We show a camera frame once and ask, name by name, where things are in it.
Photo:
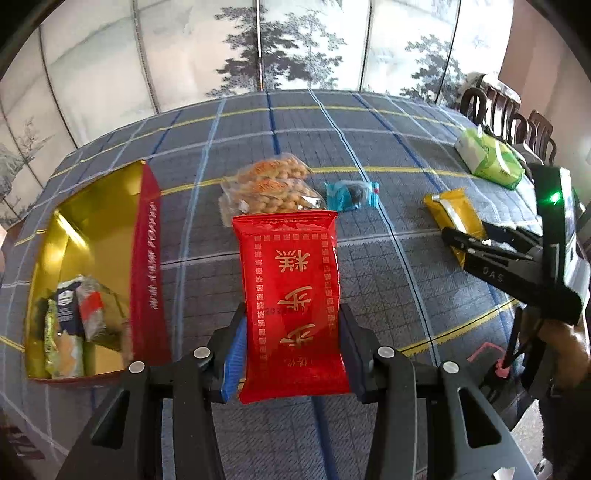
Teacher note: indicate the red snack packet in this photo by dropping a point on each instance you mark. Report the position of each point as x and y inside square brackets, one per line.
[291, 300]

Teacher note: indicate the green tissue pack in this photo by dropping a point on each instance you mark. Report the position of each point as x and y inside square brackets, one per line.
[489, 157]

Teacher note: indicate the pink plastic item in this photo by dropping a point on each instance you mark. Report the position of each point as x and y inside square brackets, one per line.
[501, 369]

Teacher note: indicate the blue cracker packet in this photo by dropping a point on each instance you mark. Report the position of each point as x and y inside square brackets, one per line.
[69, 314]

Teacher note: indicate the clear peanut packet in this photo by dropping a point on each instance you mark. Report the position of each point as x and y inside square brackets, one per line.
[281, 167]
[272, 198]

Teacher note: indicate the green yellow snack packet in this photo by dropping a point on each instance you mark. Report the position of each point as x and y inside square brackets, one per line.
[50, 341]

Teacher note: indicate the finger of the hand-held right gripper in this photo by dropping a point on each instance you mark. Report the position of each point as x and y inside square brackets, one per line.
[512, 237]
[461, 242]

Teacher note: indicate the teal candy wrapper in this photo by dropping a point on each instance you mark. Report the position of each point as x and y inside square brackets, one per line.
[344, 196]

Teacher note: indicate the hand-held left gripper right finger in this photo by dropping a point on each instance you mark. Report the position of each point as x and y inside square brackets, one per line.
[355, 355]

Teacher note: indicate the red and gold tin box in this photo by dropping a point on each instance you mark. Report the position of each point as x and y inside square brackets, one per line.
[147, 277]

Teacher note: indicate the person's right hand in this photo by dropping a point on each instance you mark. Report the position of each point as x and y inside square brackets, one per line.
[568, 350]

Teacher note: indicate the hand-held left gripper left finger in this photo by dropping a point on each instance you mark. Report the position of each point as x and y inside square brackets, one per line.
[233, 364]

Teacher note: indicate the grey cake packet red label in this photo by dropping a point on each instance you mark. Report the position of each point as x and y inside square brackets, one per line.
[92, 309]

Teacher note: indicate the painted folding screen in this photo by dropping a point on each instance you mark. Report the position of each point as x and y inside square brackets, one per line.
[207, 46]

